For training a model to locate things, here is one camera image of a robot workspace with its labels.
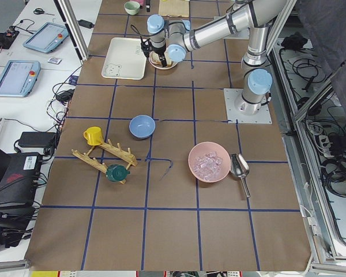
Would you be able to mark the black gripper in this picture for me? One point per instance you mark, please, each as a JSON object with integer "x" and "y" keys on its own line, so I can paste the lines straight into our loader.
{"x": 160, "y": 50}

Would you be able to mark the bread slice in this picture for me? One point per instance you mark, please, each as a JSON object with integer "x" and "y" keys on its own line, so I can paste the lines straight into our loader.
{"x": 169, "y": 62}

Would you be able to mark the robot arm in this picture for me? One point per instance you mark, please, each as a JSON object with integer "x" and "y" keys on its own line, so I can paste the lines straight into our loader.
{"x": 173, "y": 39}

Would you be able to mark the cream bear tray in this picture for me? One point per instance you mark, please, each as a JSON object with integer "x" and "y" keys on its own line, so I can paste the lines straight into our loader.
{"x": 124, "y": 59}

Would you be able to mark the wooden cutting board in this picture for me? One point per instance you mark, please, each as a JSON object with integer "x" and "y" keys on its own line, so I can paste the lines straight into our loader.
{"x": 174, "y": 8}

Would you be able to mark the light green bowl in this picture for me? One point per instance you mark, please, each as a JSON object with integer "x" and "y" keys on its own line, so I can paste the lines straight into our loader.
{"x": 132, "y": 7}

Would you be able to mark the pink cloth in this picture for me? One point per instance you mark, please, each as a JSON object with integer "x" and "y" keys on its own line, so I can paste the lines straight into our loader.
{"x": 141, "y": 2}

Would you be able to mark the blue bowl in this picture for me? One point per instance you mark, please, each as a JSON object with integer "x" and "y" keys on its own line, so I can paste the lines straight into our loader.
{"x": 142, "y": 126}

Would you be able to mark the yellow cup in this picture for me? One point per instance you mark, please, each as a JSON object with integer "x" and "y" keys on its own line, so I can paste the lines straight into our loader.
{"x": 93, "y": 136}

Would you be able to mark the pink bowl with ice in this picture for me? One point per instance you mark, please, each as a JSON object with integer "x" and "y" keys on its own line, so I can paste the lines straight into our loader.
{"x": 209, "y": 162}

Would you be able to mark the far teach pendant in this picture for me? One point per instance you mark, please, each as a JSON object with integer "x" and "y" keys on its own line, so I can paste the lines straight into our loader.
{"x": 47, "y": 38}

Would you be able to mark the teach pendant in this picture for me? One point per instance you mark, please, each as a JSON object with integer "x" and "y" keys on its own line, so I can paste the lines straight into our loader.
{"x": 47, "y": 38}
{"x": 18, "y": 78}

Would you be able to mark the dark green cup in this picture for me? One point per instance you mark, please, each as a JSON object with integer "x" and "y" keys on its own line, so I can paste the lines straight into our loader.
{"x": 117, "y": 173}

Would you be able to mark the metal scoop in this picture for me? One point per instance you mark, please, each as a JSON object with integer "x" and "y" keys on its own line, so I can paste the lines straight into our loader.
{"x": 240, "y": 169}

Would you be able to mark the near teach pendant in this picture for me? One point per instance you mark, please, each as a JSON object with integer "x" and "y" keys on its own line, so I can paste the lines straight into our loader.
{"x": 18, "y": 78}

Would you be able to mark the black power adapter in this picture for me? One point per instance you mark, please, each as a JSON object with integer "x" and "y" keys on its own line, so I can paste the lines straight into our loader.
{"x": 36, "y": 139}

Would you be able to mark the black laptop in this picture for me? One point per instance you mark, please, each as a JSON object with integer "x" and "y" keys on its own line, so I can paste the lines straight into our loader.
{"x": 18, "y": 174}

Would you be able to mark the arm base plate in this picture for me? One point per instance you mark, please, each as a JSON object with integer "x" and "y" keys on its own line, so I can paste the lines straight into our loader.
{"x": 240, "y": 111}

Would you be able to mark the aluminium frame post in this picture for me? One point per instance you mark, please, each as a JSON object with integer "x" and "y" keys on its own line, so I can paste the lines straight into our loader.
{"x": 69, "y": 19}

